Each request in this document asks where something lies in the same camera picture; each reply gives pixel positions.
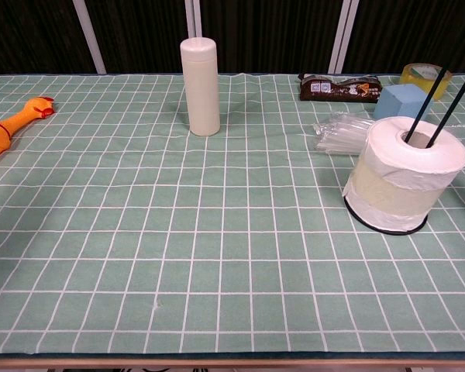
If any yellow rubber chicken toy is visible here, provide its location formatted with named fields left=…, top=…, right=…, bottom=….
left=0, top=96, right=56, bottom=172

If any blue foam cube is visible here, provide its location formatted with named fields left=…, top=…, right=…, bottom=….
left=373, top=83, right=435, bottom=121

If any brown snack packet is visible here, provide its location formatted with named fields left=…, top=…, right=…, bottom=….
left=297, top=72, right=384, bottom=104

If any clear bag of straws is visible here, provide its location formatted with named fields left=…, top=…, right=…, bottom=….
left=312, top=111, right=465, bottom=157

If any green grid tablecloth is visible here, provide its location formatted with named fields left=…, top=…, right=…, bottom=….
left=0, top=72, right=465, bottom=356

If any black folding partition screen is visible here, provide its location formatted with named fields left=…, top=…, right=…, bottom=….
left=0, top=0, right=465, bottom=75

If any black wire roll holder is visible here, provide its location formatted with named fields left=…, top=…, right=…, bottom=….
left=343, top=64, right=465, bottom=236

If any yellow packing tape roll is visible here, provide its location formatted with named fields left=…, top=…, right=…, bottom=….
left=399, top=64, right=453, bottom=102

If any white paper towel roll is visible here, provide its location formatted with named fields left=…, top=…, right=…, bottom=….
left=342, top=115, right=465, bottom=233

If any white cylindrical bottle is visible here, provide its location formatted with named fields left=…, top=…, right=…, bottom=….
left=179, top=37, right=221, bottom=137

